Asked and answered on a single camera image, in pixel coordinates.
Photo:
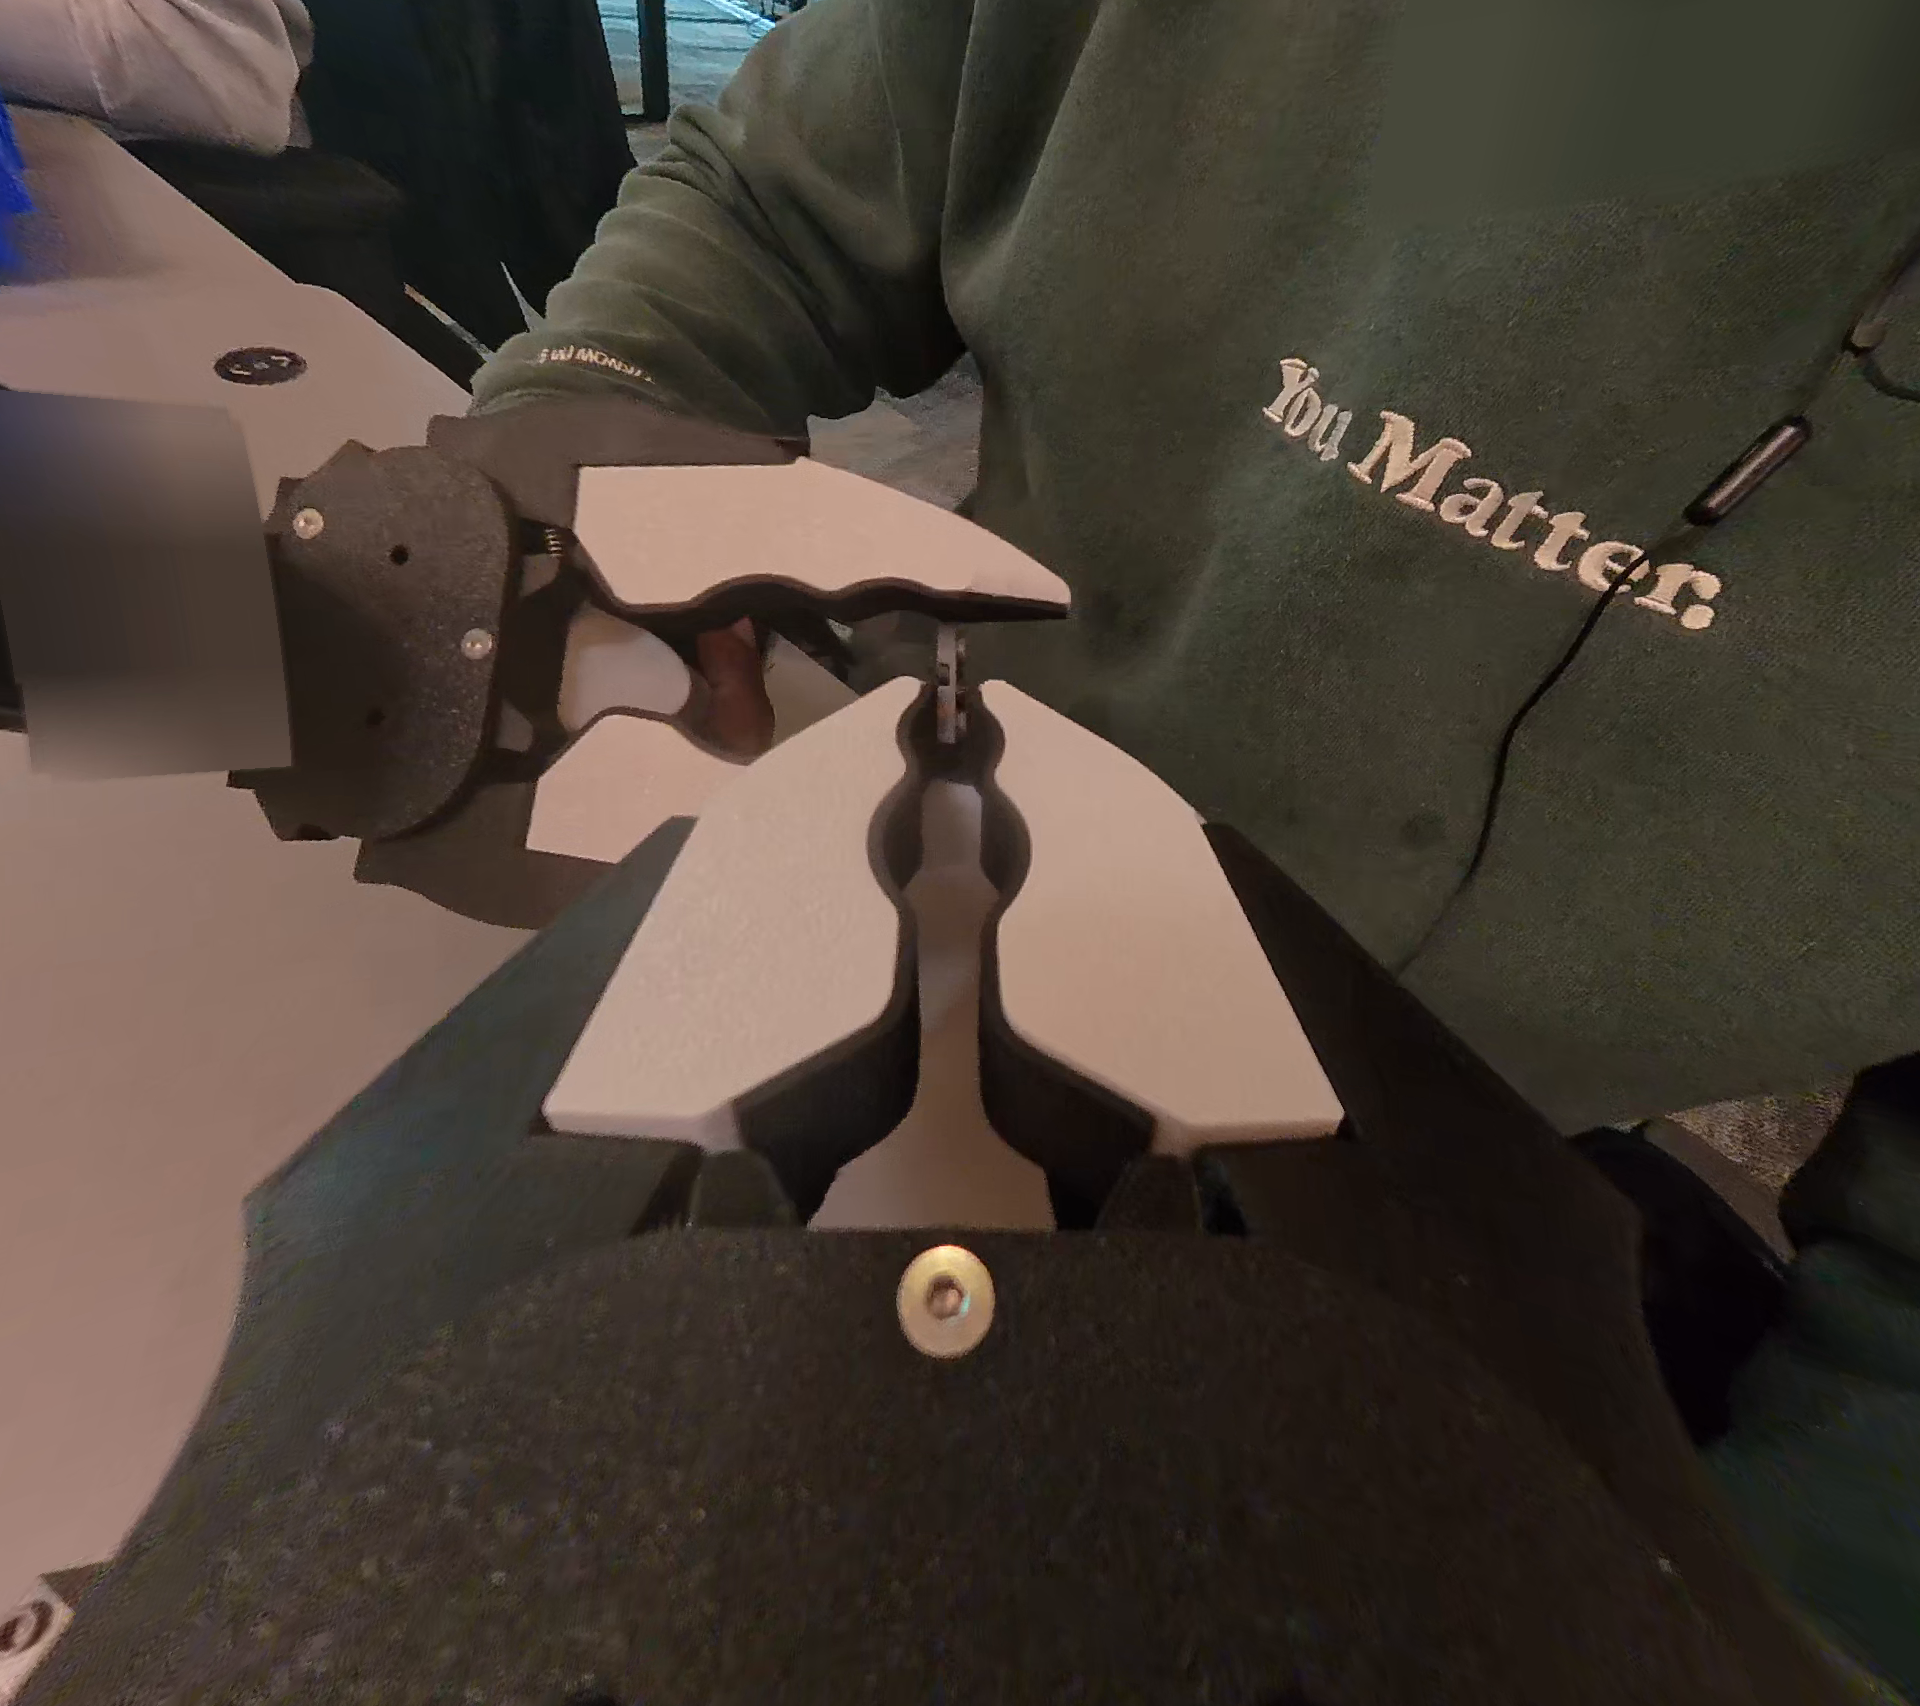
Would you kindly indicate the person's right forearm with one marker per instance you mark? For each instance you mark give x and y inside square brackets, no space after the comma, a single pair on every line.
[720,236]

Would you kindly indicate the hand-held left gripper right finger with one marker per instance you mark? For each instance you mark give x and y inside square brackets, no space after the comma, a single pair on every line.
[1171,987]

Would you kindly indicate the person's green sweatshirt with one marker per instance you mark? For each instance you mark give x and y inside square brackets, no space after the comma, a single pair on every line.
[1351,461]

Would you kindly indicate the dark grey half-round plate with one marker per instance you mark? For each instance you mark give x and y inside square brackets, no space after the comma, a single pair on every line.
[950,701]

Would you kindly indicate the black desk grommet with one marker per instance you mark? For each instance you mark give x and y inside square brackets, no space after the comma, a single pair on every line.
[263,364]

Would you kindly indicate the black jacket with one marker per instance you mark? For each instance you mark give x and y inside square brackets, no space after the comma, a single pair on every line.
[451,11]

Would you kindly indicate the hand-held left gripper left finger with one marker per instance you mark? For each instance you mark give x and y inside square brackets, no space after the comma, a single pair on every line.
[720,987]

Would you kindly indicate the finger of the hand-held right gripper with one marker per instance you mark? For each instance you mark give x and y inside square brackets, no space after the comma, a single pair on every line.
[615,790]
[811,528]

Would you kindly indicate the person's right hand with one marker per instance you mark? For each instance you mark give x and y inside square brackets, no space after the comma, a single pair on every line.
[735,687]

